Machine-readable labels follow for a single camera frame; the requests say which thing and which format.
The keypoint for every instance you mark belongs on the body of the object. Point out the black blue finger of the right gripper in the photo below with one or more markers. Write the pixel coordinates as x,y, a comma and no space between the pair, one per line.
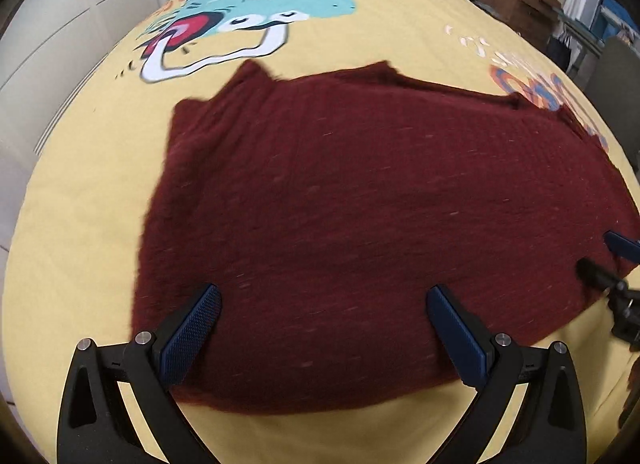
623,301

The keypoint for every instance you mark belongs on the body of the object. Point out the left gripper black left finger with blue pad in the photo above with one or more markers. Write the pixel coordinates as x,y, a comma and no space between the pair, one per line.
94,425

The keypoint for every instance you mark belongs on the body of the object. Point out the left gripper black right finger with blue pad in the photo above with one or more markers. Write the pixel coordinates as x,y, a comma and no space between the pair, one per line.
550,425

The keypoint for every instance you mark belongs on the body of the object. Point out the dark red knitted sweater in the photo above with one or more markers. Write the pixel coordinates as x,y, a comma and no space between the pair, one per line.
324,207

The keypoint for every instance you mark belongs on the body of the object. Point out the grey green chair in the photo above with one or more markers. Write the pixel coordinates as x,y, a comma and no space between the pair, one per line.
614,90

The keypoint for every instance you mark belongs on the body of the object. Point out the yellow cartoon dinosaur bedsheet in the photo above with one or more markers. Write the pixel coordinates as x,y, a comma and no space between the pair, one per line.
74,260

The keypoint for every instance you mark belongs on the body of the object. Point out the brown cardboard box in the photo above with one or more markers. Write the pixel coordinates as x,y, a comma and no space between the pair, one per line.
534,20

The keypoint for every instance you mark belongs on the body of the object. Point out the white wardrobe with doors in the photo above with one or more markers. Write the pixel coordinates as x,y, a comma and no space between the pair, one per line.
47,50

